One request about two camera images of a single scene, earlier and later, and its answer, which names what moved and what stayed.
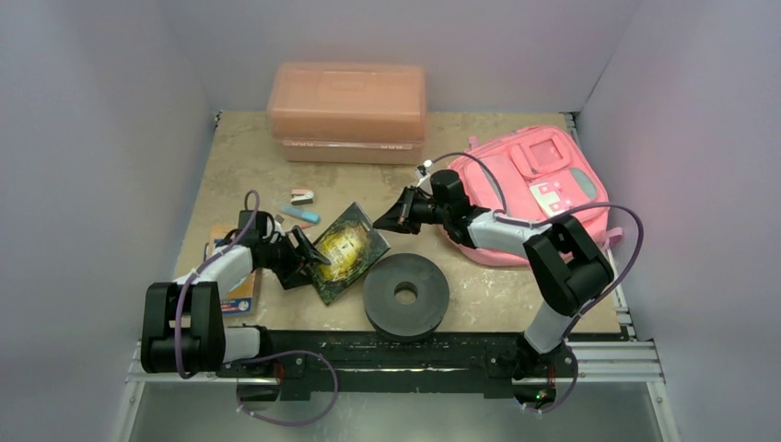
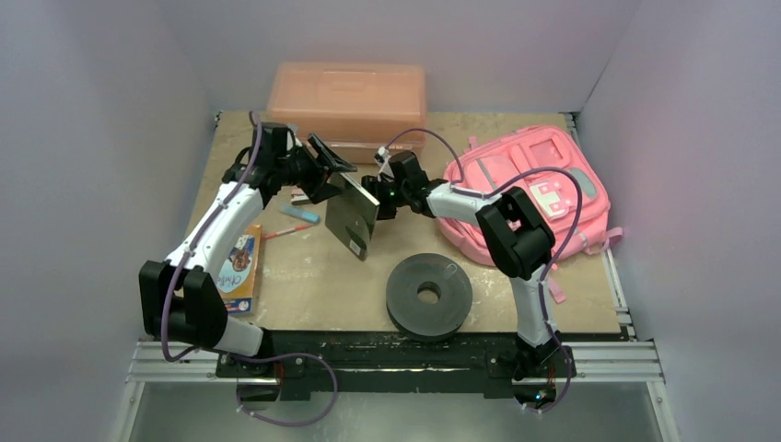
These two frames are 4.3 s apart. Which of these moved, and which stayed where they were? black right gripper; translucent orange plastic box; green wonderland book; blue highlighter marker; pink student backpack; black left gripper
Moved: green wonderland book; black left gripper; black right gripper
Stayed: pink student backpack; translucent orange plastic box; blue highlighter marker
